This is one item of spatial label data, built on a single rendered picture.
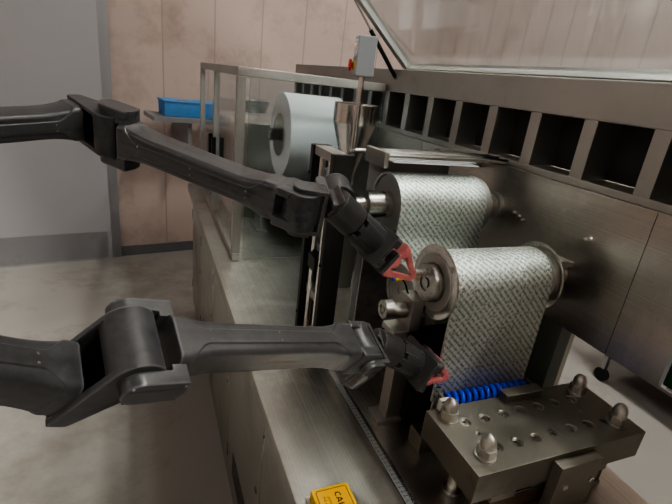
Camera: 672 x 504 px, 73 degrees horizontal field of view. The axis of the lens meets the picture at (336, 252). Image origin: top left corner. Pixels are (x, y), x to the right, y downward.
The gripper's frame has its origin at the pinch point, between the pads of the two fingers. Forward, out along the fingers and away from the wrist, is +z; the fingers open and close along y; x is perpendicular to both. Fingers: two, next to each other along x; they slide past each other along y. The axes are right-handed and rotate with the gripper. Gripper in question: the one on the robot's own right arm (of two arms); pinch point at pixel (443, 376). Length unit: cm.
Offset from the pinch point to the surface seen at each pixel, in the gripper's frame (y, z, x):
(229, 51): -351, -22, 60
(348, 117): -73, -17, 38
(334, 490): 7.7, -14.1, -25.0
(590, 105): -11, 0, 62
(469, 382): 0.3, 7.1, 1.2
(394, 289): -20.1, -6.6, 7.1
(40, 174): -321, -91, -95
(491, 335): 0.2, 3.8, 11.9
